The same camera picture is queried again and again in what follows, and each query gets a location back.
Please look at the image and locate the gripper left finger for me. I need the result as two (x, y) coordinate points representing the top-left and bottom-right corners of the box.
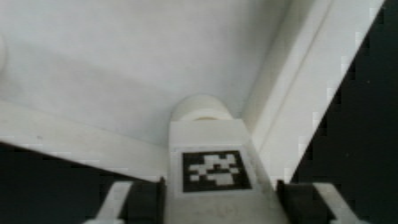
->
(82, 181), (134, 224)

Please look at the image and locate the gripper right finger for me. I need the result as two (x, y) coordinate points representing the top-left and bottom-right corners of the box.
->
(313, 183), (368, 224)

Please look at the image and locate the white table leg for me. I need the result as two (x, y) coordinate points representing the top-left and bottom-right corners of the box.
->
(165, 95), (290, 224)

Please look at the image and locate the white square table top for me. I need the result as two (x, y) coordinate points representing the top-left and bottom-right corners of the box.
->
(0, 0), (386, 181)

